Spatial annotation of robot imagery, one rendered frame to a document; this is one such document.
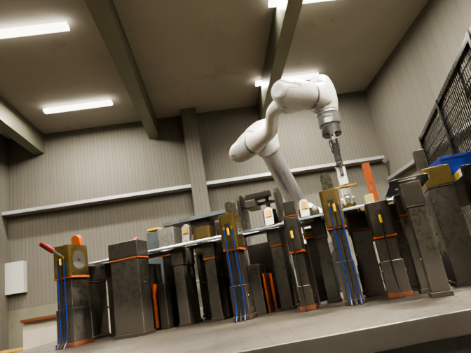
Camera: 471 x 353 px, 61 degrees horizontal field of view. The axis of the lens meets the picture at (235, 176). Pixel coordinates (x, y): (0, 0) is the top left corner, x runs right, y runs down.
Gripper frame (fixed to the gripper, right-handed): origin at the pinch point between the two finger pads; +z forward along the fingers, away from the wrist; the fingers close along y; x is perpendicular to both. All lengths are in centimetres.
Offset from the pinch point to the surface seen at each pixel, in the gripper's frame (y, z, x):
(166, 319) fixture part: 6, 40, -75
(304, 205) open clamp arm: -14.4, 5.1, -17.3
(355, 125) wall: -687, -260, 60
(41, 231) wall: -473, -135, -559
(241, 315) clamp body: 23, 42, -40
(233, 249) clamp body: 21.5, 21.0, -39.7
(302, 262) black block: 19.3, 29.0, -18.6
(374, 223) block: 23.3, 21.5, 5.4
